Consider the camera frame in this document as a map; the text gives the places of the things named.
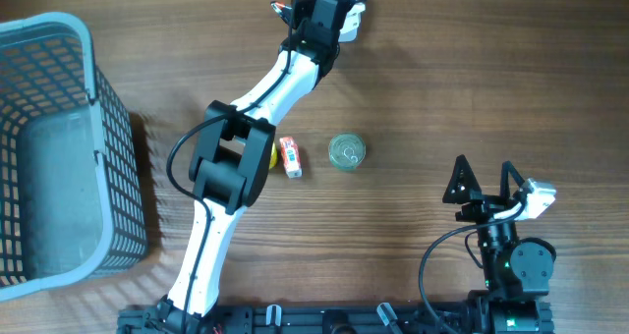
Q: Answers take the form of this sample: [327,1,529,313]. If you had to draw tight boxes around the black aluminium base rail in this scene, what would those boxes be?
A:
[116,302,555,334]

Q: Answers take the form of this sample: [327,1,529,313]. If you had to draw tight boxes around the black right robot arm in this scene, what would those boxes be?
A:
[439,155,557,333]

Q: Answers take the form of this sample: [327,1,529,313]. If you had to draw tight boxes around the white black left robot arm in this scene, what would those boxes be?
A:
[157,0,365,333]

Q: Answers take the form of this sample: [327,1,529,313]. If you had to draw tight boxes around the yellow lidded jar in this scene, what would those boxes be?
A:
[269,143,278,169]

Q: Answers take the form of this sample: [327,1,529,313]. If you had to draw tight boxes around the black red snack packet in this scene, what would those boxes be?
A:
[270,1,294,28]

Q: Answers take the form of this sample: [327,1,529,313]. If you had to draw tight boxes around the grey plastic basket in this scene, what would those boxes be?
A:
[1,12,148,302]

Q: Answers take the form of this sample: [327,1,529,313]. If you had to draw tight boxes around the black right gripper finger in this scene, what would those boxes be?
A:
[499,161,525,198]
[442,154,482,204]

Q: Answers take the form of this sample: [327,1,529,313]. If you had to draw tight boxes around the red white small carton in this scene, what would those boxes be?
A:
[279,137,303,179]

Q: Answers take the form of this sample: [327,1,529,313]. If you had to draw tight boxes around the white barcode scanner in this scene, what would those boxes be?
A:
[339,0,366,42]

